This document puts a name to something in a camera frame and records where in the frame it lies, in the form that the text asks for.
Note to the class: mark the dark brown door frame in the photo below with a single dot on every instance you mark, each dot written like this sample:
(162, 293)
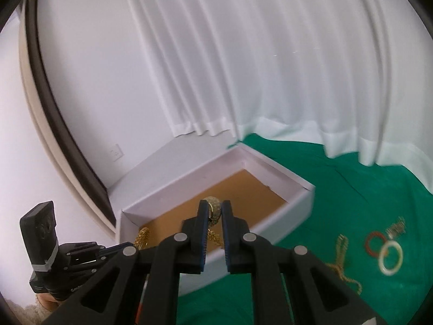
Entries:
(57, 140)

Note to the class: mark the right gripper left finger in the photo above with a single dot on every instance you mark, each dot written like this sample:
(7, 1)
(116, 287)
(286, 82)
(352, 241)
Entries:
(140, 286)

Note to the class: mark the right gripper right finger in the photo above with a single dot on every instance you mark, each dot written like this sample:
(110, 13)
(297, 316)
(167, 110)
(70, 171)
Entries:
(289, 286)

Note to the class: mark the fluffy beige sleeve forearm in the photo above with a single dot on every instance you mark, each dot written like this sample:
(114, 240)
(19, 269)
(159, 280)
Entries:
(33, 314)

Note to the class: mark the white jade bangle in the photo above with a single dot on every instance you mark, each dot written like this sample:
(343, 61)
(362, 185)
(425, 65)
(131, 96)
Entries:
(391, 257)

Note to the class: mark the person's left hand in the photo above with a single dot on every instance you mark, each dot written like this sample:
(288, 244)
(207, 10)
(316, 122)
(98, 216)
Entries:
(48, 302)

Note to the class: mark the green patterned cloth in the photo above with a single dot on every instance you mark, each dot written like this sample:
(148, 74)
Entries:
(353, 200)

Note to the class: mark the white wall socket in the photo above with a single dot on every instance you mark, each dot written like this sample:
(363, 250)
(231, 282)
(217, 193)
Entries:
(115, 153)

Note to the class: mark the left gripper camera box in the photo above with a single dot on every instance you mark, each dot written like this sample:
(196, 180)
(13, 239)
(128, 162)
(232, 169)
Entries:
(41, 242)

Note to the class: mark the white curtain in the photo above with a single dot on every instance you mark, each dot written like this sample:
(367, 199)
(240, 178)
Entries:
(351, 75)

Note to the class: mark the white cardboard box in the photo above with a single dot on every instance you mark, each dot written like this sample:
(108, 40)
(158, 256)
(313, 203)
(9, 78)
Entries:
(270, 198)

